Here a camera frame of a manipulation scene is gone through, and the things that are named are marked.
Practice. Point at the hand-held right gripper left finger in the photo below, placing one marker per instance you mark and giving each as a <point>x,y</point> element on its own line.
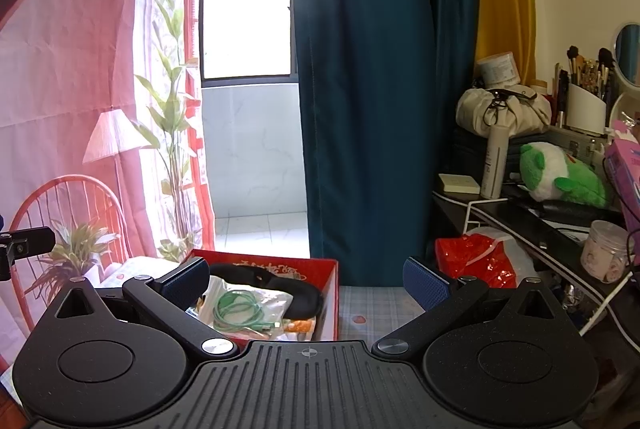
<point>187,281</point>

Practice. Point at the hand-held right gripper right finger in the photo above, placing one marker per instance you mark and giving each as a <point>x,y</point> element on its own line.
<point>427,284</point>

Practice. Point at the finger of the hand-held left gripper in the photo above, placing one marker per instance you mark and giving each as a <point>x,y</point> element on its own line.
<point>30,243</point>

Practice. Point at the red strawberry print box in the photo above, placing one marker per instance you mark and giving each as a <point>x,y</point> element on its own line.
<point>327,304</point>

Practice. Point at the black sleep mask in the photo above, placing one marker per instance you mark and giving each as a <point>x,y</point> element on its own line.
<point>305,304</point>

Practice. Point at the red plastic bag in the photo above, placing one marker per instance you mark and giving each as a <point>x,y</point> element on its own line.
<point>460,259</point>

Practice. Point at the pale yellow flat box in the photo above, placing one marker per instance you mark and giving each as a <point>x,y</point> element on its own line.
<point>457,183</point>

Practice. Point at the black case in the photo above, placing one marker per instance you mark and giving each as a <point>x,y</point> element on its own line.
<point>467,154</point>

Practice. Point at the white bottle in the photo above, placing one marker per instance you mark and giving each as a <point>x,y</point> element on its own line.
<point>494,164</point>

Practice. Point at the black hair tool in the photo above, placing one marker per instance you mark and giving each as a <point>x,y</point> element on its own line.
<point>570,210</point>

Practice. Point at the green plush toy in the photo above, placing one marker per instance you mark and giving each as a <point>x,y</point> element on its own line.
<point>575,186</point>

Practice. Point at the clear plastic jar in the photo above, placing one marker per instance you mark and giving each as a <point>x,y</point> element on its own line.
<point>604,251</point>

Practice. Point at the beige cloth bag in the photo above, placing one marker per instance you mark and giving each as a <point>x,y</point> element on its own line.
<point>520,116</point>

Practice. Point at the white jar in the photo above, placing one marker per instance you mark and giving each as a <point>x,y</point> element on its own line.
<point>495,69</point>

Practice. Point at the pink box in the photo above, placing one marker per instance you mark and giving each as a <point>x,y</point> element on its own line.
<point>625,174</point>

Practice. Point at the white brush holder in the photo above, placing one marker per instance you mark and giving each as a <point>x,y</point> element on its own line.
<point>587,109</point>

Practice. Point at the bunch of makeup brushes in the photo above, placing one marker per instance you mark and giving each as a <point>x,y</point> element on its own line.
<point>590,69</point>

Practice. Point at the black framed window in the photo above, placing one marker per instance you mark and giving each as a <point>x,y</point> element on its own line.
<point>245,9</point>

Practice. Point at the round white mirror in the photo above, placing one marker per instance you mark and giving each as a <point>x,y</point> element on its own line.
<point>629,54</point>

